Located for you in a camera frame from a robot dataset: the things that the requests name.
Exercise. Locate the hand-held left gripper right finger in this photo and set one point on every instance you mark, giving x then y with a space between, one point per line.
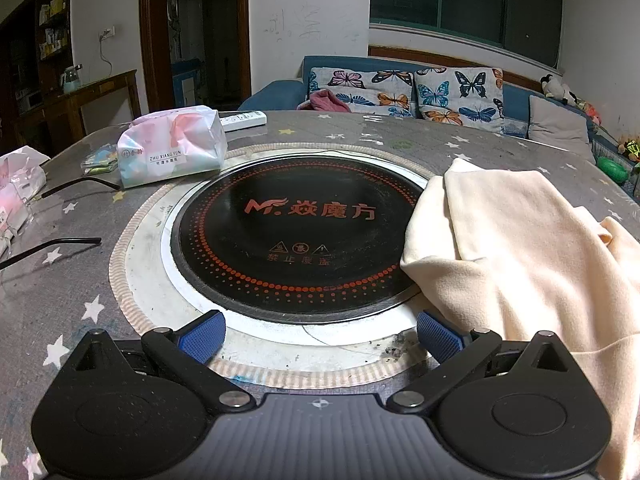
438 336

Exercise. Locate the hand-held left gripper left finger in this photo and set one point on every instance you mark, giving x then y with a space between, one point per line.
202 336

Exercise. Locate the cream sweatshirt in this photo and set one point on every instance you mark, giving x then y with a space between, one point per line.
500 260

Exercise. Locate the round black induction cooktop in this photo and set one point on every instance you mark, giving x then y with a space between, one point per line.
300 210

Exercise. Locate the pastel tissue pack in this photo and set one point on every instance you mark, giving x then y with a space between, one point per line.
170 145
17 185

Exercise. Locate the small green snack packet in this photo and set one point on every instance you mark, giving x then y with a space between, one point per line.
102 159

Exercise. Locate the butterfly print cushion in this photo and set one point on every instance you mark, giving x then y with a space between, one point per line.
360 91
460 100

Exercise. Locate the grey pillow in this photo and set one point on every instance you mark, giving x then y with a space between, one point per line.
560 126

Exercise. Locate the blue corner sofa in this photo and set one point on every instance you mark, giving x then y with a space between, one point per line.
280 92

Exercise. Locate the pink cloth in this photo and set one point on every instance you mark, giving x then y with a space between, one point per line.
325 101

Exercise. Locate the wooden sideboard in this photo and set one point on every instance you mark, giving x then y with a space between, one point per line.
95 97

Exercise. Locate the yellow green toy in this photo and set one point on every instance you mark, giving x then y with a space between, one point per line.
630 149

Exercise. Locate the pink plush toy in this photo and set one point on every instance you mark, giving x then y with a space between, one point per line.
589 110

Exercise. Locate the black and white plush toy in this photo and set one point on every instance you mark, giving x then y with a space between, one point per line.
555 89

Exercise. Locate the clear kettle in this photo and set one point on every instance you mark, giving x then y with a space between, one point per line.
71 80

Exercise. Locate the dark sliding window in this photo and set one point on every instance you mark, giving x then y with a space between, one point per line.
465 5

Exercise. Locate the dark wooden shelf cabinet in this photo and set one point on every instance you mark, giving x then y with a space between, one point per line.
50 35

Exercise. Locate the dark wooden door frame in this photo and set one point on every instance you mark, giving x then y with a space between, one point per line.
145 35

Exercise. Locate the white wall socket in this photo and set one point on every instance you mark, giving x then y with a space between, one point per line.
106 34

